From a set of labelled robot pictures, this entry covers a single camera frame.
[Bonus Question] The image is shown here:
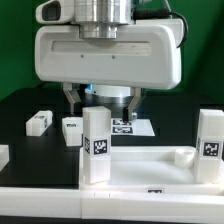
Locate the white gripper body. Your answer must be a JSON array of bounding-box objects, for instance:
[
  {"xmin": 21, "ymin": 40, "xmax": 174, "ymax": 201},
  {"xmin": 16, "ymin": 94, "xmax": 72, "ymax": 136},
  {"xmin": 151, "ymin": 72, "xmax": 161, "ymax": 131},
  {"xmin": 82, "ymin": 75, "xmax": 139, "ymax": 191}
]
[{"xmin": 35, "ymin": 19, "xmax": 182, "ymax": 90}]

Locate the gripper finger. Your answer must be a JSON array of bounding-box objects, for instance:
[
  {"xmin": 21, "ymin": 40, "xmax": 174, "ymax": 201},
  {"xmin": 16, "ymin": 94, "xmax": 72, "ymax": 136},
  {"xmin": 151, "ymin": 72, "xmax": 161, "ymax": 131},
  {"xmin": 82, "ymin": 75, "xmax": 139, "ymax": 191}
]
[
  {"xmin": 62, "ymin": 82, "xmax": 81, "ymax": 114},
  {"xmin": 122, "ymin": 87, "xmax": 145, "ymax": 122}
]

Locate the white desk top tray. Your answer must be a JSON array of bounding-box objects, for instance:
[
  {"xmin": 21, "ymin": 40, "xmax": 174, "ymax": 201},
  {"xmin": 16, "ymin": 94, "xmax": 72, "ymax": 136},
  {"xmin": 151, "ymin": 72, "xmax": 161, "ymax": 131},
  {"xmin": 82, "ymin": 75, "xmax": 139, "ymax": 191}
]
[{"xmin": 79, "ymin": 146, "xmax": 224, "ymax": 196}]

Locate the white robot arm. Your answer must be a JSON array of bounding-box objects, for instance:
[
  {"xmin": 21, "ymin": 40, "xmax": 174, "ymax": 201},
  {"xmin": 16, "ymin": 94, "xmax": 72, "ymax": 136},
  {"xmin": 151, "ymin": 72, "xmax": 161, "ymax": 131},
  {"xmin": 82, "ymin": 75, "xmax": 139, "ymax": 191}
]
[{"xmin": 35, "ymin": 0, "xmax": 188, "ymax": 121}]

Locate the marker sheet with tags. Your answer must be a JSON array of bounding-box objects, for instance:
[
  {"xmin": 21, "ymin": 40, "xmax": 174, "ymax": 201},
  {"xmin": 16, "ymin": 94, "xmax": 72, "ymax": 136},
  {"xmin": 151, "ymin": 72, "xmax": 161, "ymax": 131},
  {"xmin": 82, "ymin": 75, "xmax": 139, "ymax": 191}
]
[{"xmin": 111, "ymin": 118, "xmax": 155, "ymax": 136}]

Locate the white left fence piece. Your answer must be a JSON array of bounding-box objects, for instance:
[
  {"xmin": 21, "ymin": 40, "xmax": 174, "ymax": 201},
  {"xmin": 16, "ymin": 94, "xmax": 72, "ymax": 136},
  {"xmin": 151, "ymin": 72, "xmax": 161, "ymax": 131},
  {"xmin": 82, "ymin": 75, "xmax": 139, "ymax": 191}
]
[{"xmin": 0, "ymin": 145, "xmax": 9, "ymax": 172}]

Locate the white front fence bar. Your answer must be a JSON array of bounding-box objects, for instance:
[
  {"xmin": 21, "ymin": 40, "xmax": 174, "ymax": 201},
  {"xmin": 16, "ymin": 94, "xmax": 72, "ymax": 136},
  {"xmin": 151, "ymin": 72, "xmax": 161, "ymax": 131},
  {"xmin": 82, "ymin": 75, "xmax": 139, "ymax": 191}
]
[{"xmin": 0, "ymin": 187, "xmax": 224, "ymax": 224}]

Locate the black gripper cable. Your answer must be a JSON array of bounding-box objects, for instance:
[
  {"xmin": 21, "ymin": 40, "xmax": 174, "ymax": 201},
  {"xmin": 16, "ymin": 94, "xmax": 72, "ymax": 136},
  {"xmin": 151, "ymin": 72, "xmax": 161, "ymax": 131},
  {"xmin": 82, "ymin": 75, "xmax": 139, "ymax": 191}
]
[{"xmin": 131, "ymin": 0, "xmax": 190, "ymax": 49}]

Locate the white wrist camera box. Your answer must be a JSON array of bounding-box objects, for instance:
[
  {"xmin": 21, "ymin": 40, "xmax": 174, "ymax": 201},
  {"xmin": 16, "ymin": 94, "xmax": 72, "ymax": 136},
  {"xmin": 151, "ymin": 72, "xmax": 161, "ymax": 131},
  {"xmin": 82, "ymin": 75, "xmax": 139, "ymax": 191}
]
[{"xmin": 36, "ymin": 0, "xmax": 75, "ymax": 24}]

